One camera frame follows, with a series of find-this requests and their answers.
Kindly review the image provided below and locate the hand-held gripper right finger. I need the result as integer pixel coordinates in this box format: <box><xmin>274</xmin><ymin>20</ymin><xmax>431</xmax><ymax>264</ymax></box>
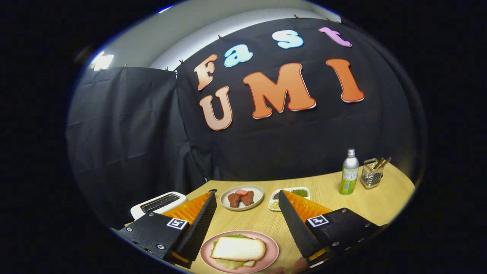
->
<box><xmin>278</xmin><ymin>189</ymin><xmax>382</xmax><ymax>269</ymax></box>

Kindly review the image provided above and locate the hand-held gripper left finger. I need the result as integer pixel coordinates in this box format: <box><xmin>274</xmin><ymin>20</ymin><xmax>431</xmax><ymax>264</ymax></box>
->
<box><xmin>116</xmin><ymin>190</ymin><xmax>218</xmax><ymax>269</ymax></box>

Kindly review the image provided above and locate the toasted bread slice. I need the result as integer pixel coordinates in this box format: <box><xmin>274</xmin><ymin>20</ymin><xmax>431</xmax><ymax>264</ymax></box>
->
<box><xmin>210</xmin><ymin>236</ymin><xmax>267</xmax><ymax>262</ymax></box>

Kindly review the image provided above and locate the green lettuce leaf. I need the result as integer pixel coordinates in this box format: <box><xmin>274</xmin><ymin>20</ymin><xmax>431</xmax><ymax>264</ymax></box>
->
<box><xmin>212</xmin><ymin>234</ymin><xmax>256</xmax><ymax>270</ymax></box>

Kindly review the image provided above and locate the white divided tray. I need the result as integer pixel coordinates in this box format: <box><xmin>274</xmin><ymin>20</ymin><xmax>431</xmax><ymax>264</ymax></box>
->
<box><xmin>268</xmin><ymin>186</ymin><xmax>311</xmax><ymax>212</ymax></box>

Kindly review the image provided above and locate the pink plate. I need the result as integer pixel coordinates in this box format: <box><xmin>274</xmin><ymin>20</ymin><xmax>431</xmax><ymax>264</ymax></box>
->
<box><xmin>200</xmin><ymin>230</ymin><xmax>280</xmax><ymax>274</ymax></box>

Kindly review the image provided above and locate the round white plate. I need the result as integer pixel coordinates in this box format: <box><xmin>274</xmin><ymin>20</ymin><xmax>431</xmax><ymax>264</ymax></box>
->
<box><xmin>220</xmin><ymin>185</ymin><xmax>264</xmax><ymax>211</ymax></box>

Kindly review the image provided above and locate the white toaster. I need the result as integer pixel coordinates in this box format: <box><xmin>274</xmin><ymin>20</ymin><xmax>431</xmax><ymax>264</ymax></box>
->
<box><xmin>130</xmin><ymin>191</ymin><xmax>188</xmax><ymax>220</ymax></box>

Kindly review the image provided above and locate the silver bottle with green label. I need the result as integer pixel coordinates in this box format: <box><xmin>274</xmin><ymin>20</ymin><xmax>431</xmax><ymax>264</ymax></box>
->
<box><xmin>339</xmin><ymin>148</ymin><xmax>360</xmax><ymax>195</ymax></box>

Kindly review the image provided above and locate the black backdrop cloth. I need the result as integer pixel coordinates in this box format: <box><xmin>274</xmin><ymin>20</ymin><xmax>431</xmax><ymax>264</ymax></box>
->
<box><xmin>65</xmin><ymin>17</ymin><xmax>427</xmax><ymax>229</ymax></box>

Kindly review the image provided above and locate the bright ceiling light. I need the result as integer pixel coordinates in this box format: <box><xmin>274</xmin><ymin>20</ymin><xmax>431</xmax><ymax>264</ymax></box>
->
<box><xmin>91</xmin><ymin>51</ymin><xmax>115</xmax><ymax>72</ymax></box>

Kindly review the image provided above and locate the wire mesh basket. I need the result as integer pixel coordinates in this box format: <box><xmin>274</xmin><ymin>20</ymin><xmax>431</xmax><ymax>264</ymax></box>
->
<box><xmin>360</xmin><ymin>158</ymin><xmax>384</xmax><ymax>190</ymax></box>

